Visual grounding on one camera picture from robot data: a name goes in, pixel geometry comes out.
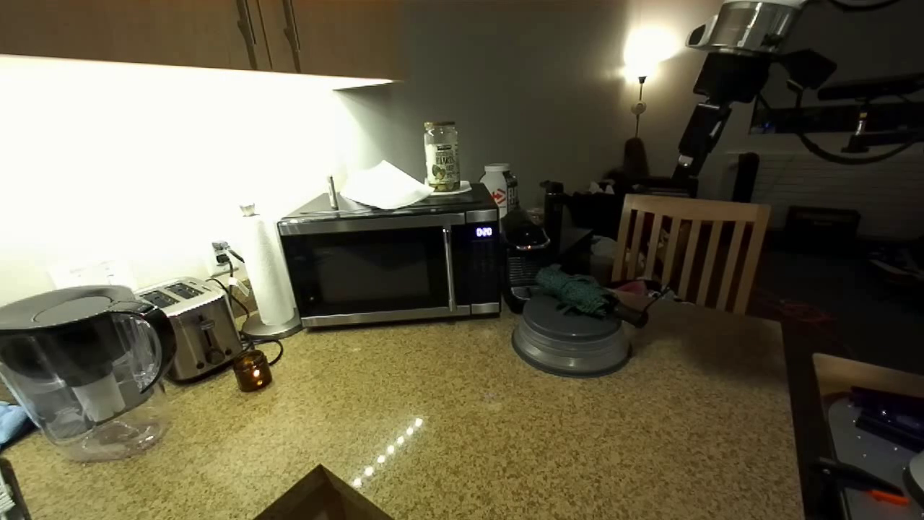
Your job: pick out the wooden slat-back chair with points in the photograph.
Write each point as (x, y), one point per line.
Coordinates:
(695, 218)

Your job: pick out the black tall speaker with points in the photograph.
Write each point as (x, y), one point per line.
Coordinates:
(747, 179)

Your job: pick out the white plastic bottle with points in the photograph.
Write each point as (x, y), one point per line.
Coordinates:
(494, 186)

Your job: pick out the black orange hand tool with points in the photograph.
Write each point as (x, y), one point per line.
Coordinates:
(855, 478)

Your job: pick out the wooden upper cabinets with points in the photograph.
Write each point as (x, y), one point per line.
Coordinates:
(146, 30)

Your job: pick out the small metal shaker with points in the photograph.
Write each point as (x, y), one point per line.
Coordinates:
(334, 193)

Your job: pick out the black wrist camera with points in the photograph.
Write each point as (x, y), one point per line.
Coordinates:
(807, 69)

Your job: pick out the pink red bag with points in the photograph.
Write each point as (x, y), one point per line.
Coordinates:
(630, 293)

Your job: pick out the grey round microwave cover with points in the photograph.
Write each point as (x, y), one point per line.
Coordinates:
(566, 343)

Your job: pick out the wall outlet with plug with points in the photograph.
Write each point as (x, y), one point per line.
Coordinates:
(224, 255)

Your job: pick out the white paper sheet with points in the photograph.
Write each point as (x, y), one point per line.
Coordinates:
(384, 186)

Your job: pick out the black silver microwave oven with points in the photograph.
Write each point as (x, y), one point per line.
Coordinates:
(376, 277)

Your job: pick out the glowing lamp on stand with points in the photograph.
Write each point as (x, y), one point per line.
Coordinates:
(649, 49)

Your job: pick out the small amber glass mug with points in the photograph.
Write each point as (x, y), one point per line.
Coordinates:
(253, 372)

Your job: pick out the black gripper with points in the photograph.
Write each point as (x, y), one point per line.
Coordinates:
(732, 77)

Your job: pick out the dark low cabinet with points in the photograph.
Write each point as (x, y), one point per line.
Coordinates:
(817, 231)

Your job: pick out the black coffee machine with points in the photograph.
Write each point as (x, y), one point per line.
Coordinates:
(524, 255)

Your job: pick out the silver two-slot toaster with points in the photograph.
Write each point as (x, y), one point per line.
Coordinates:
(197, 333)

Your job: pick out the wooden tool tray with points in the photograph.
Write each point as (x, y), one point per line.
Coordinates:
(855, 378)

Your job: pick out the dark blue box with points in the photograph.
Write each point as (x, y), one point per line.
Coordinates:
(890, 417)

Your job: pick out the glass jar with label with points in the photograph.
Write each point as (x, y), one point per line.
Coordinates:
(441, 160)

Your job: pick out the small white plate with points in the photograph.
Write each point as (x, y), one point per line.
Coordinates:
(464, 190)

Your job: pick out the white paper towel roll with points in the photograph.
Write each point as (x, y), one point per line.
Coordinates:
(270, 278)

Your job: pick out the clear water filter pitcher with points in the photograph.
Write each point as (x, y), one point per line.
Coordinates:
(75, 378)

